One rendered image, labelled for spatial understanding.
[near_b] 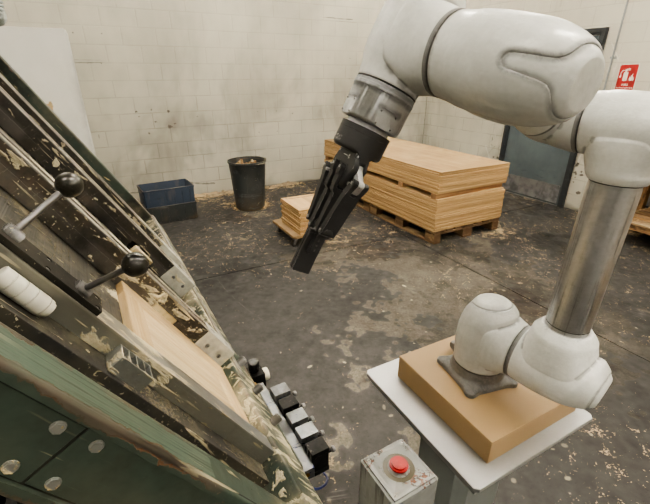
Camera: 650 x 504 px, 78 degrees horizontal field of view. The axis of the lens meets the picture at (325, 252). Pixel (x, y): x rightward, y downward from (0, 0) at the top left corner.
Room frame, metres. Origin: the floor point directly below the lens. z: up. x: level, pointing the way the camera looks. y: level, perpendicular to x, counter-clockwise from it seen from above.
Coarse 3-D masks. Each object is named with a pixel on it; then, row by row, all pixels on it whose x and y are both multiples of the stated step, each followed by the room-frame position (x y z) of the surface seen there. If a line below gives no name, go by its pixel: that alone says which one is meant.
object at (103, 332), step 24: (0, 264) 0.47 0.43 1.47; (24, 264) 0.49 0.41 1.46; (48, 288) 0.49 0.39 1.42; (72, 312) 0.50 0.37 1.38; (96, 336) 0.51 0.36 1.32; (120, 336) 0.53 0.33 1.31; (144, 360) 0.54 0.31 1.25; (168, 360) 0.60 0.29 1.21; (168, 384) 0.56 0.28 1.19; (192, 384) 0.60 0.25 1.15; (192, 408) 0.57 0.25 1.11; (216, 408) 0.60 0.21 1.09; (216, 432) 0.59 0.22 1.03; (240, 432) 0.62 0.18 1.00; (264, 456) 0.64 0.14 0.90
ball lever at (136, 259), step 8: (128, 256) 0.52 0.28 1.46; (136, 256) 0.52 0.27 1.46; (144, 256) 0.53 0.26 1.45; (128, 264) 0.51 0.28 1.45; (136, 264) 0.51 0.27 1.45; (144, 264) 0.52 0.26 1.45; (112, 272) 0.53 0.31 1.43; (120, 272) 0.52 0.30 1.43; (128, 272) 0.51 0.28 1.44; (136, 272) 0.51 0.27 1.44; (144, 272) 0.52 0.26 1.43; (80, 280) 0.54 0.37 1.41; (96, 280) 0.53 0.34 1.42; (104, 280) 0.53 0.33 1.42; (80, 288) 0.52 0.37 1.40; (88, 288) 0.53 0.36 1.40; (88, 296) 0.53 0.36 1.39
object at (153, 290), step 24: (0, 144) 0.78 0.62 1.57; (0, 168) 0.77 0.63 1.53; (24, 168) 0.79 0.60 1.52; (24, 192) 0.79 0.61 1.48; (48, 192) 0.81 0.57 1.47; (48, 216) 0.80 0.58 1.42; (72, 216) 0.82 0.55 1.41; (72, 240) 0.82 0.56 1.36; (96, 240) 0.84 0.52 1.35; (96, 264) 0.83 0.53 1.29; (120, 264) 0.86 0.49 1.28; (144, 288) 0.88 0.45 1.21; (168, 288) 0.94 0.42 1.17; (168, 312) 0.90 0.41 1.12; (192, 312) 0.96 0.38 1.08; (192, 336) 0.92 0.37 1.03; (216, 336) 0.96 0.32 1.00; (216, 360) 0.95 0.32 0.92
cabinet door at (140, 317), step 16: (128, 288) 0.84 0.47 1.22; (128, 304) 0.75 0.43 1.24; (144, 304) 0.84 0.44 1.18; (128, 320) 0.69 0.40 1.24; (144, 320) 0.75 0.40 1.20; (160, 320) 0.84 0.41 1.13; (144, 336) 0.67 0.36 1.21; (160, 336) 0.75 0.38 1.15; (176, 336) 0.85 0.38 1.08; (160, 352) 0.67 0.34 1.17; (176, 352) 0.75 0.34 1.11; (192, 352) 0.85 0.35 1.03; (192, 368) 0.75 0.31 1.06; (208, 368) 0.85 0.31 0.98; (208, 384) 0.75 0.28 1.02; (224, 384) 0.84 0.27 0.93; (224, 400) 0.74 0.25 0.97
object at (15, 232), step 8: (64, 176) 0.58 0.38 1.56; (72, 176) 0.58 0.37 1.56; (56, 184) 0.57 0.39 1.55; (64, 184) 0.57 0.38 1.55; (72, 184) 0.57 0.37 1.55; (80, 184) 0.58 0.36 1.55; (56, 192) 0.57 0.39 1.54; (64, 192) 0.57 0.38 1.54; (72, 192) 0.57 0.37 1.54; (80, 192) 0.58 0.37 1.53; (48, 200) 0.55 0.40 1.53; (56, 200) 0.56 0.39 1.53; (40, 208) 0.54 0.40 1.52; (32, 216) 0.53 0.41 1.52; (8, 224) 0.50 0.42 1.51; (16, 224) 0.51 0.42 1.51; (24, 224) 0.52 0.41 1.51; (8, 232) 0.49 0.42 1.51; (16, 232) 0.50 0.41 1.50; (16, 240) 0.50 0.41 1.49
